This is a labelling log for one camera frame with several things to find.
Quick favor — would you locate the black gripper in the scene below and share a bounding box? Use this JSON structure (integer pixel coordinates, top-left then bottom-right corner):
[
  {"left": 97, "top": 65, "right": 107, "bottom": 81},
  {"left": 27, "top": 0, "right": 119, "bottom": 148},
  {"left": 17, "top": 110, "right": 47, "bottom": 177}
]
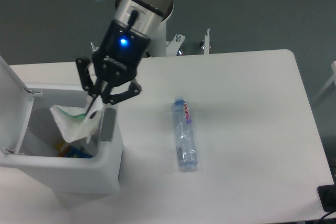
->
[{"left": 76, "top": 20, "right": 151, "bottom": 114}]

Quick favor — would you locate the white paper wrapper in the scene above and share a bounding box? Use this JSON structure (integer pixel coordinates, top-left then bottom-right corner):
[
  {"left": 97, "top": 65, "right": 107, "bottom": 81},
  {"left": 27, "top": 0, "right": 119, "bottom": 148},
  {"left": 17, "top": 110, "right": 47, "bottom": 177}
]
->
[{"left": 50, "top": 97, "right": 106, "bottom": 143}]

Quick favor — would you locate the clear plastic water bottle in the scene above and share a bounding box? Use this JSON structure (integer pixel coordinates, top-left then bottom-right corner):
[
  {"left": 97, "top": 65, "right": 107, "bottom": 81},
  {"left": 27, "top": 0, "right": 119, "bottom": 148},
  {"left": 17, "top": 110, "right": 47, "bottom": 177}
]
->
[{"left": 171, "top": 96, "right": 198, "bottom": 172}]

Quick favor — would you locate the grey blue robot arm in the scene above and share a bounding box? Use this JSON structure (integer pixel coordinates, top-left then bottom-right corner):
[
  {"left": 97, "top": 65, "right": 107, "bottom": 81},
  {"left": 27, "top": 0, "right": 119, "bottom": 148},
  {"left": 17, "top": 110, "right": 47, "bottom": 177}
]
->
[{"left": 76, "top": 0, "right": 173, "bottom": 113}]

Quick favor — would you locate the yellow blue trash item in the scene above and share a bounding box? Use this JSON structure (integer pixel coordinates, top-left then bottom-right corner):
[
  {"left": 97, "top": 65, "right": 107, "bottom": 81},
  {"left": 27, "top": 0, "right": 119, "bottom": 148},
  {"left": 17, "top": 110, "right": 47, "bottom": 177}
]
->
[{"left": 55, "top": 141, "right": 93, "bottom": 158}]

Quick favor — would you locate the white trash can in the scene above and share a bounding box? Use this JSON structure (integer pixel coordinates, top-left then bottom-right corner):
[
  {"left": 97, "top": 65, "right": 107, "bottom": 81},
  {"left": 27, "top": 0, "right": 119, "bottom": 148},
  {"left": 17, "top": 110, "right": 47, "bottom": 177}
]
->
[{"left": 1, "top": 84, "right": 123, "bottom": 194}]

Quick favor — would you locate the white trash can lid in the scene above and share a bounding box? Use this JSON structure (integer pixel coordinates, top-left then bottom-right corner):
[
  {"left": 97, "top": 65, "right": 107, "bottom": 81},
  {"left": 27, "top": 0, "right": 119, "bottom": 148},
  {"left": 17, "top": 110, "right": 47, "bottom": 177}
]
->
[{"left": 1, "top": 59, "right": 34, "bottom": 154}]

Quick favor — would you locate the white furniture leg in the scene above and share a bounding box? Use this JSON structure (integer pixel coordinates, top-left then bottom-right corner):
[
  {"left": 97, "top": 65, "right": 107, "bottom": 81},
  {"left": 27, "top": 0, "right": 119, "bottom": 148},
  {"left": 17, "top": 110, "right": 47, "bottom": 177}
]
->
[{"left": 312, "top": 61, "right": 335, "bottom": 106}]

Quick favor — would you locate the black device at edge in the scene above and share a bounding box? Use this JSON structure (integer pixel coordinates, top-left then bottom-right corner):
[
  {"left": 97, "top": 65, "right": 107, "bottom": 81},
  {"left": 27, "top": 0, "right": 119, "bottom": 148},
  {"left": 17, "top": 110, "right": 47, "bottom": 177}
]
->
[{"left": 317, "top": 185, "right": 335, "bottom": 212}]

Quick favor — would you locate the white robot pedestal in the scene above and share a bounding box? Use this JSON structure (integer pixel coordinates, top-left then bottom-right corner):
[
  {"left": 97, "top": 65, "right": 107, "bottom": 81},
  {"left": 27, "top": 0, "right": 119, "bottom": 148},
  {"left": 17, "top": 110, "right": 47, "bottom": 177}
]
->
[{"left": 146, "top": 1, "right": 174, "bottom": 58}]

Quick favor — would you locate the white metal base frame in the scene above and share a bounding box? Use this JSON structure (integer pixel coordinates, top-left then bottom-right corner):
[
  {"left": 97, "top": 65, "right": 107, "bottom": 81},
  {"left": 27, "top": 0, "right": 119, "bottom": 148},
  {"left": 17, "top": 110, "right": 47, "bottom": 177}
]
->
[{"left": 90, "top": 28, "right": 212, "bottom": 61}]

